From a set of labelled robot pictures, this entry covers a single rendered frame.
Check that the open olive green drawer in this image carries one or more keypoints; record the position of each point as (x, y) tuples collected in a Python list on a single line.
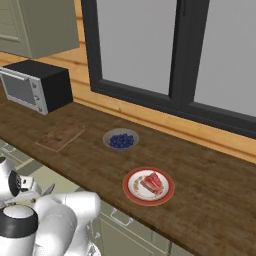
[(58, 178)]

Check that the red meat slice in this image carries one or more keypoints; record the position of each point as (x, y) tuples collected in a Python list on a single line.
[(153, 182)]

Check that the red rimmed white plate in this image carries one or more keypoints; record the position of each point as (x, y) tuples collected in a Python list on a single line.
[(131, 191)]

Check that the wooden cutting board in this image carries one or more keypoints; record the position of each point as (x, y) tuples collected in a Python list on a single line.
[(61, 136)]

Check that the olive green cupboard door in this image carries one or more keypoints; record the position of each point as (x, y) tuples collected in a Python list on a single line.
[(120, 241)]

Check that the dark framed window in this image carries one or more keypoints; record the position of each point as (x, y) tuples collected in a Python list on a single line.
[(180, 66)]

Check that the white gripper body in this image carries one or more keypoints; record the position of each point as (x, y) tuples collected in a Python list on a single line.
[(29, 195)]

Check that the blueberries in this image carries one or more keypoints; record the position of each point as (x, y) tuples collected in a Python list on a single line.
[(121, 140)]

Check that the grey bowl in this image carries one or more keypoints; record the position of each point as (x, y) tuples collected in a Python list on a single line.
[(108, 140)]

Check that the olive green drawer front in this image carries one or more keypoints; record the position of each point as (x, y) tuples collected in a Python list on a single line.
[(146, 230), (15, 156)]

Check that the olive green wall cupboard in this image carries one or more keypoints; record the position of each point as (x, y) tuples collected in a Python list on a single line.
[(43, 23)]

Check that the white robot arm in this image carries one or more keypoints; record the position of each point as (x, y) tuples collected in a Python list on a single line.
[(63, 216)]

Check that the black and silver microwave oven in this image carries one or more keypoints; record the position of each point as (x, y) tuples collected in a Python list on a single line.
[(50, 85)]

